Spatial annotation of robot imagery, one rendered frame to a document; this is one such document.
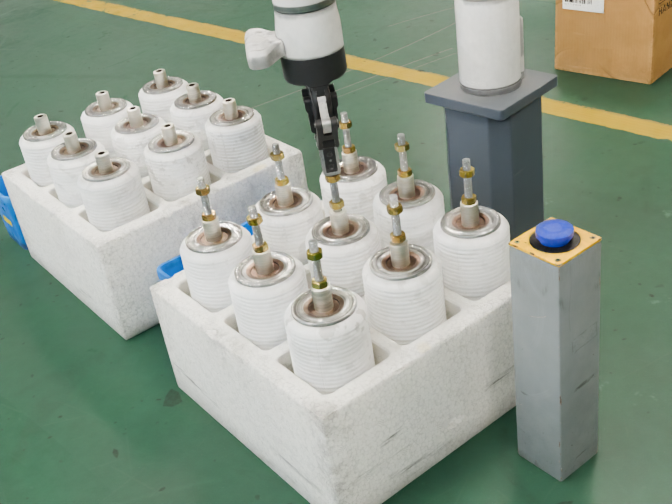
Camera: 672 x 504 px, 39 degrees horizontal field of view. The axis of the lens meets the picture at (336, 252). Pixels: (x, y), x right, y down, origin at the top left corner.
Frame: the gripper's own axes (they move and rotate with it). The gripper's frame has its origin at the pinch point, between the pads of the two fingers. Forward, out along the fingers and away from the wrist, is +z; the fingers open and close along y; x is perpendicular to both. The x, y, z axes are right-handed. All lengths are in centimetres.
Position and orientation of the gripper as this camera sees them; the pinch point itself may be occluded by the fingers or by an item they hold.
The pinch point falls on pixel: (329, 157)
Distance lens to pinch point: 115.7
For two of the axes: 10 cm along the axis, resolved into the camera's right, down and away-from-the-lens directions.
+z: 1.4, 8.4, 5.2
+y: -1.2, -5.1, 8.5
